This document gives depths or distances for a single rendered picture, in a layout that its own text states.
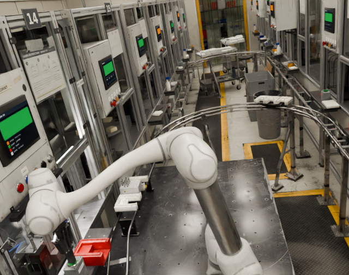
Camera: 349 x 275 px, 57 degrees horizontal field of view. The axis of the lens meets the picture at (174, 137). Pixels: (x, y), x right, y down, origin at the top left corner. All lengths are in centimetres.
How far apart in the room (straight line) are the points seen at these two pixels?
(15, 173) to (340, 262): 231
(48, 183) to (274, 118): 366
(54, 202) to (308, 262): 209
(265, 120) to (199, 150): 347
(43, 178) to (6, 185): 13
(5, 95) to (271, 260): 145
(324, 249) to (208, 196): 179
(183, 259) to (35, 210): 98
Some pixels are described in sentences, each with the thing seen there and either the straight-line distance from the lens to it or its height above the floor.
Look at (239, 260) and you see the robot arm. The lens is 145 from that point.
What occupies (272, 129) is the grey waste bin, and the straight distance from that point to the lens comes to 460.
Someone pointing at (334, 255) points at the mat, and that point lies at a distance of 287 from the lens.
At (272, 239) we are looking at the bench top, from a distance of 195.
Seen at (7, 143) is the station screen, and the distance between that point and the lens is 130.
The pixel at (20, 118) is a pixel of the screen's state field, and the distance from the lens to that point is 137.
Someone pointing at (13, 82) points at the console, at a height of 179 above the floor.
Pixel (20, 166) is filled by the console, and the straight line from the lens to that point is 139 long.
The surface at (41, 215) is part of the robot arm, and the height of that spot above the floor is 143.
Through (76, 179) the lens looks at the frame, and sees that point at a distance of 218.
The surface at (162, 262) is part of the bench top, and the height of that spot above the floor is 68.
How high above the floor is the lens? 197
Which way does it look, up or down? 23 degrees down
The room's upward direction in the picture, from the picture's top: 10 degrees counter-clockwise
